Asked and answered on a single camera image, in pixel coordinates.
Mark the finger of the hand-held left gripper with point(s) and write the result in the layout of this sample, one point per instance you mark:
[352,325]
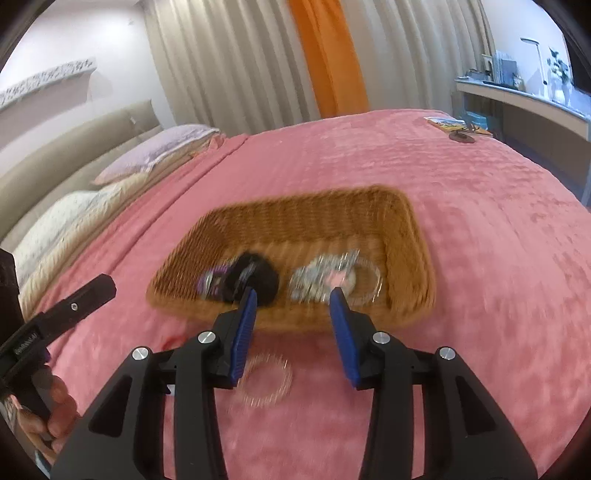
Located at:
[78,304]
[9,286]

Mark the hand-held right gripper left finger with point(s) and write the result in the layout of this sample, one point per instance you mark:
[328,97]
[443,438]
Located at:
[242,341]

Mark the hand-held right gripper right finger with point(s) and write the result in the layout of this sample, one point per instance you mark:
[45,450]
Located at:
[344,341]

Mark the pink star hair clip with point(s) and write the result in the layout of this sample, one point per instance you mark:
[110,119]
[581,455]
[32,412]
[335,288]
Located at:
[337,278]

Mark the black scrunchie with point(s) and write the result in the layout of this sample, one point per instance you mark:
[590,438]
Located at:
[258,277]

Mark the brown wicker basket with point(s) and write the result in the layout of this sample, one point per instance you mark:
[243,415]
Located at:
[300,221]

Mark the person's left hand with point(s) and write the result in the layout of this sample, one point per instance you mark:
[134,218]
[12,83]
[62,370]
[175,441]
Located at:
[62,415]

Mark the white floral pillow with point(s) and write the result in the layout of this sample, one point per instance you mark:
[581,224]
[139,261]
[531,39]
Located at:
[64,221]

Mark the beige pillow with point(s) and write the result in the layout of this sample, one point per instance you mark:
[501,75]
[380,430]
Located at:
[124,198]

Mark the beige padded headboard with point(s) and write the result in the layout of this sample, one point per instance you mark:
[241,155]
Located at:
[69,147]

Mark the pink fleece blanket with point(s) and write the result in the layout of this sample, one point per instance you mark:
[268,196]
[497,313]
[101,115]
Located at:
[485,254]

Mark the lilac pillow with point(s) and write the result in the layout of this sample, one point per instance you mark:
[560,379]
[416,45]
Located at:
[157,147]

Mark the colourful flat packet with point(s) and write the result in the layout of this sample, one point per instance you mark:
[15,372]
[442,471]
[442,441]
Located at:
[443,122]

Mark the teal box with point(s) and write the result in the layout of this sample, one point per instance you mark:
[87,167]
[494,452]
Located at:
[480,119]

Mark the grey curtain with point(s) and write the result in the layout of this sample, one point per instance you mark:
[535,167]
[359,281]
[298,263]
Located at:
[231,60]
[415,50]

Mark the orange curtain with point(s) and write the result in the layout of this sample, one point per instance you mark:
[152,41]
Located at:
[330,60]

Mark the books and frames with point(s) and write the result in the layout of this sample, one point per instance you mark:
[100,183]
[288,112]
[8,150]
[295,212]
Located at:
[503,69]

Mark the white flower vase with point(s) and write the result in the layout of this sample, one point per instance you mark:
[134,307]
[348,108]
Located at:
[561,78]

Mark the white desk lamp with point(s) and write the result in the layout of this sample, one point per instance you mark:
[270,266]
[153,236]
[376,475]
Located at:
[538,44]

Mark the white wall desk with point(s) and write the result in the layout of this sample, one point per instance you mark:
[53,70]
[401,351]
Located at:
[531,104]

